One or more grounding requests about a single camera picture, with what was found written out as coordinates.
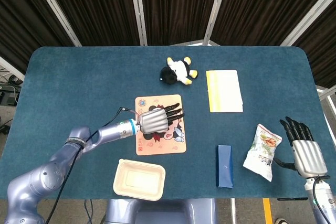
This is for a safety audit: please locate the blue felt table cover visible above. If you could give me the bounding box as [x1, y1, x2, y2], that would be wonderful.
[0, 46, 333, 200]

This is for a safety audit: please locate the blue floor cable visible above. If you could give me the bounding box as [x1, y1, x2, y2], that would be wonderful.
[83, 199, 95, 224]

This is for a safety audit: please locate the black equipment with cables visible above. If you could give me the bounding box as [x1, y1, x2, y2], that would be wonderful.
[0, 68, 24, 107]

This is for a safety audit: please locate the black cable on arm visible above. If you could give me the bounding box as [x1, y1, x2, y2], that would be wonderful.
[311, 175, 332, 224]
[45, 106, 140, 224]

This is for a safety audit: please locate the grey metal partition post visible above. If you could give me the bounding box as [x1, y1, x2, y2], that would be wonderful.
[203, 0, 232, 46]
[128, 0, 148, 46]
[28, 0, 82, 47]
[279, 0, 336, 47]

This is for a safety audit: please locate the beige plastic food container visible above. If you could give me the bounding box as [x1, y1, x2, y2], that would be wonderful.
[112, 158, 166, 202]

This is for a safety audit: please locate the black white plush toy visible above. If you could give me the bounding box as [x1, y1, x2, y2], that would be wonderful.
[160, 56, 199, 86]

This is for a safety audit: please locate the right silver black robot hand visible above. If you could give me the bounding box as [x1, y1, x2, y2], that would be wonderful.
[274, 116, 330, 180]

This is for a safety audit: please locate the blue-grey robot torso base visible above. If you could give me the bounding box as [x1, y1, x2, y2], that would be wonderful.
[104, 198, 218, 224]

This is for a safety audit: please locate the cartoon girl mouse pad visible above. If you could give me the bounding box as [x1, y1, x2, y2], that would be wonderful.
[134, 94, 187, 156]

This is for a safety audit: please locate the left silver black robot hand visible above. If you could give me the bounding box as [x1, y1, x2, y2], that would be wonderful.
[137, 102, 185, 134]

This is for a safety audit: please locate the dark blue rectangular box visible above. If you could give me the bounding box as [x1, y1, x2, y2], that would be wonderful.
[215, 144, 234, 189]

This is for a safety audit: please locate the white snack bag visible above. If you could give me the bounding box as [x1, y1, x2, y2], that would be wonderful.
[243, 123, 283, 182]

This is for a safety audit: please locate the white yellow notebook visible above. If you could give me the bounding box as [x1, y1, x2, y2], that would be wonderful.
[205, 69, 244, 113]

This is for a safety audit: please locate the yellow floor tape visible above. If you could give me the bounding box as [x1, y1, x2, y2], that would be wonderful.
[262, 198, 272, 224]

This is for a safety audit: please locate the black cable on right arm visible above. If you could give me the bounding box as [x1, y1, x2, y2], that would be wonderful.
[311, 175, 332, 224]

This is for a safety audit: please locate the dark brown curtain panel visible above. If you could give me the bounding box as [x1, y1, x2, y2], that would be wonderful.
[138, 0, 223, 46]
[209, 0, 336, 46]
[0, 0, 75, 68]
[292, 11, 336, 90]
[39, 0, 141, 47]

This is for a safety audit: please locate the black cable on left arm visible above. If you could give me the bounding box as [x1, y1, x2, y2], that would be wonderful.
[45, 106, 140, 224]

